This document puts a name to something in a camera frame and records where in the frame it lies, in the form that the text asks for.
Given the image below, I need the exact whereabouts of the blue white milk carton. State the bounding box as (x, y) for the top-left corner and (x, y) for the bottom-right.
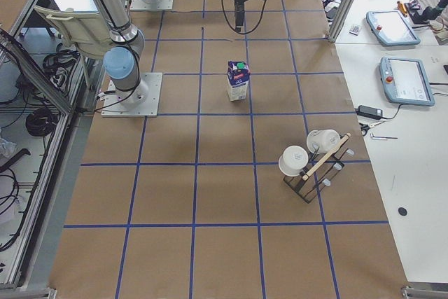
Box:
(227, 61), (251, 102)

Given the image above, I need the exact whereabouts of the teach pendant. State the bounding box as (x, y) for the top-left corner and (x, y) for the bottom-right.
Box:
(379, 57), (435, 106)
(366, 11), (421, 46)

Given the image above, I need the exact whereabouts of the white mug on rack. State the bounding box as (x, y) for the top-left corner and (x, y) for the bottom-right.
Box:
(307, 129), (340, 154)
(278, 146), (309, 177)

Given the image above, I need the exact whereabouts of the lower teach pendant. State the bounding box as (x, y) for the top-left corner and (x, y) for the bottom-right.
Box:
(379, 57), (435, 106)

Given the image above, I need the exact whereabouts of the upper teach pendant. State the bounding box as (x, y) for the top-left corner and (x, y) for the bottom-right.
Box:
(366, 11), (421, 46)

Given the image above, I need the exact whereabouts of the white mug on rack front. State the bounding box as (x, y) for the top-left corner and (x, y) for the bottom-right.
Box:
(278, 146), (309, 177)

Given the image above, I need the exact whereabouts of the white mug on rack back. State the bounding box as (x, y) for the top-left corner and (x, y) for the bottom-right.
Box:
(307, 129), (340, 154)

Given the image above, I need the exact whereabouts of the black power adapter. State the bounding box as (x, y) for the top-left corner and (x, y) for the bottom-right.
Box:
(355, 105), (383, 120)

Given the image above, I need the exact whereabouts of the black wire mug rack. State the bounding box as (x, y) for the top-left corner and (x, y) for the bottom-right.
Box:
(283, 133), (354, 204)

